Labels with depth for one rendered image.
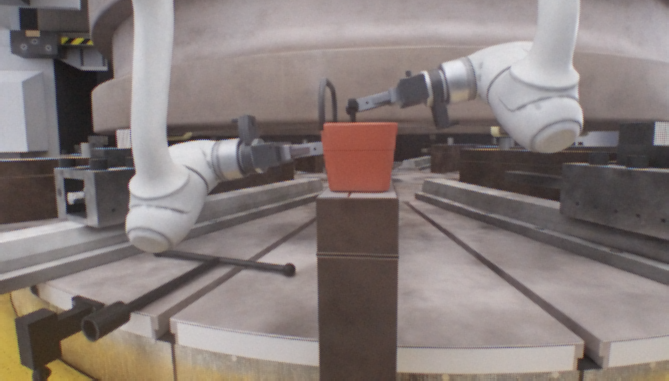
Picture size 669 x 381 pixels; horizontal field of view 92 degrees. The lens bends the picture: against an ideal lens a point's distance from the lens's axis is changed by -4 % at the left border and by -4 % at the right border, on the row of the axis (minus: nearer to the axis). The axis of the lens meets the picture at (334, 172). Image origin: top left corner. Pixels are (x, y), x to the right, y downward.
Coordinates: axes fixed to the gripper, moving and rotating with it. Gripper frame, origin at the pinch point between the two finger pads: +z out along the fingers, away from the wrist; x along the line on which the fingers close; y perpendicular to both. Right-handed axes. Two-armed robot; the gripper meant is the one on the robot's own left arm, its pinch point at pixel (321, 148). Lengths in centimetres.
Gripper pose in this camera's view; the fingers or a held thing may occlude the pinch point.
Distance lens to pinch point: 73.1
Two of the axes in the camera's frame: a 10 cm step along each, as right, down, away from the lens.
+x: -1.3, 1.0, -9.9
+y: 1.3, 9.9, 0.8
